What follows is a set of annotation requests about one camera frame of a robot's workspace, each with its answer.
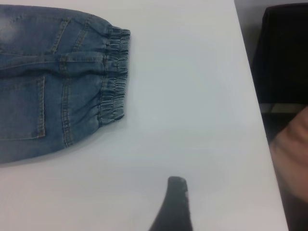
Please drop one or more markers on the black chair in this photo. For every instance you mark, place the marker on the black chair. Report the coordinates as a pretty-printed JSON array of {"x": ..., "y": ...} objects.
[{"x": 281, "y": 60}]

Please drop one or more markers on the blue denim jeans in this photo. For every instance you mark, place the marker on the blue denim jeans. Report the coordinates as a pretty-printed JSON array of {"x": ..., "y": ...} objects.
[{"x": 48, "y": 96}]

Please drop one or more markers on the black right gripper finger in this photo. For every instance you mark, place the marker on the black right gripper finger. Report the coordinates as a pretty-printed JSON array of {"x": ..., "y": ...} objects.
[{"x": 174, "y": 207}]

